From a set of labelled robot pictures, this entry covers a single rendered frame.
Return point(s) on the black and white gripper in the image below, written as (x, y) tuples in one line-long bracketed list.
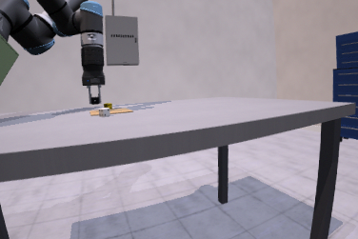
[(92, 56)]

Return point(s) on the yellow die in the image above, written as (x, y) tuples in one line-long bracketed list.
[(108, 105)]

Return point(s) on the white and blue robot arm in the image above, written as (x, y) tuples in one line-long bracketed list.
[(35, 33)]

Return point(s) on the peach flat mat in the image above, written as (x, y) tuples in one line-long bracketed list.
[(96, 112)]

